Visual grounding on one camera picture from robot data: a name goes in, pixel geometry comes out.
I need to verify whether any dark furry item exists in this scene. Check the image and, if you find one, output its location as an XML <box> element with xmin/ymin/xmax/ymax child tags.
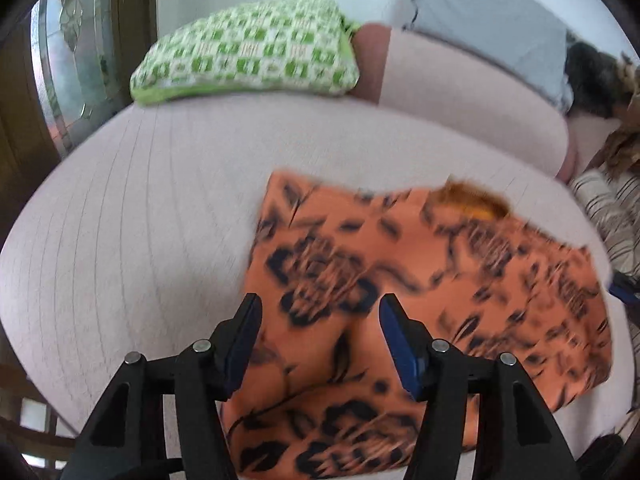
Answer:
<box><xmin>564</xmin><ymin>41</ymin><xmax>637</xmax><ymax>119</ymax></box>

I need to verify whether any grey blue pillow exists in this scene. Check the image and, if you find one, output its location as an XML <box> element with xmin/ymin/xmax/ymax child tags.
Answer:
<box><xmin>406</xmin><ymin>0</ymin><xmax>574</xmax><ymax>113</ymax></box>

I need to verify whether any orange black floral garment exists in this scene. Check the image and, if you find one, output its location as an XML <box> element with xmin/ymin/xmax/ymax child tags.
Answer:
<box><xmin>221</xmin><ymin>171</ymin><xmax>612</xmax><ymax>479</ymax></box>

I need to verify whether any brown patterned cloth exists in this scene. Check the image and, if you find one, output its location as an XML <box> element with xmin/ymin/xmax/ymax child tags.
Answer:
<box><xmin>587</xmin><ymin>53</ymin><xmax>639</xmax><ymax>178</ymax></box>

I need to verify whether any pink bolster pillow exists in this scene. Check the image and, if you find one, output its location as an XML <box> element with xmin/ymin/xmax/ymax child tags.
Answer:
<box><xmin>349</xmin><ymin>23</ymin><xmax>577</xmax><ymax>183</ymax></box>

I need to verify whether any green white patterned pillow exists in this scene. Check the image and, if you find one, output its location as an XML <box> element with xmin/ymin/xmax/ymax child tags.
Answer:
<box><xmin>129</xmin><ymin>0</ymin><xmax>360</xmax><ymax>105</ymax></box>

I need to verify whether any striped beige bedding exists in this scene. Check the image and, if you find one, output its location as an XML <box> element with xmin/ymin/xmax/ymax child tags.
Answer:
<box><xmin>570</xmin><ymin>168</ymin><xmax>640</xmax><ymax>281</ymax></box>

